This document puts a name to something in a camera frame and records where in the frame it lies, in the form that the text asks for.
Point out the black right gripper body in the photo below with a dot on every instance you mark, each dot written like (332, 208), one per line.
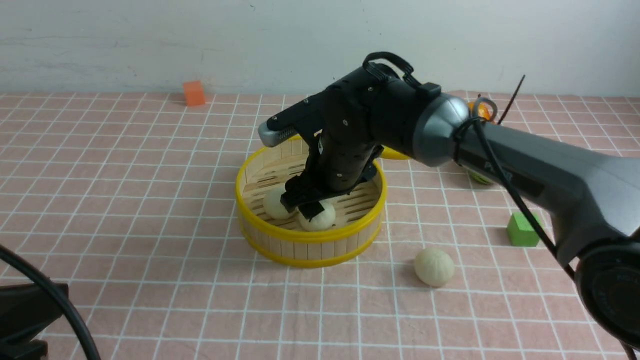
(341, 150)

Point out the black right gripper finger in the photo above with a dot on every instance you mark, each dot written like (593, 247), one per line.
(311, 209)
(295, 196)

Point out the white steamed bun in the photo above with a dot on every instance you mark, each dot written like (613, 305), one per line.
(320, 222)
(272, 205)
(434, 267)

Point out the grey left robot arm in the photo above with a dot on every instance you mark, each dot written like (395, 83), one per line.
(25, 311)

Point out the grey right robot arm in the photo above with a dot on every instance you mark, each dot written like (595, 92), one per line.
(583, 204)

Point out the yellow bamboo steamer tray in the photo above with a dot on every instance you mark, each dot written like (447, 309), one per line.
(359, 214)

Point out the yellow bamboo steamer lid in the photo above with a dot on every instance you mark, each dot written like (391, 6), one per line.
(391, 154)

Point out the orange yellow toy pear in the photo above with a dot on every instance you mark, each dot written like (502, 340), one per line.
(483, 107)

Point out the orange cube block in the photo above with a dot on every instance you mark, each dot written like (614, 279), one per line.
(194, 93)

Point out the pink checkered tablecloth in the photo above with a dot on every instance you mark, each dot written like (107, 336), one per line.
(129, 198)

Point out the green cube block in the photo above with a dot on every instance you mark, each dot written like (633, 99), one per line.
(520, 232)

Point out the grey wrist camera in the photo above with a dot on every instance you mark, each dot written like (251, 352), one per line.
(303, 118)

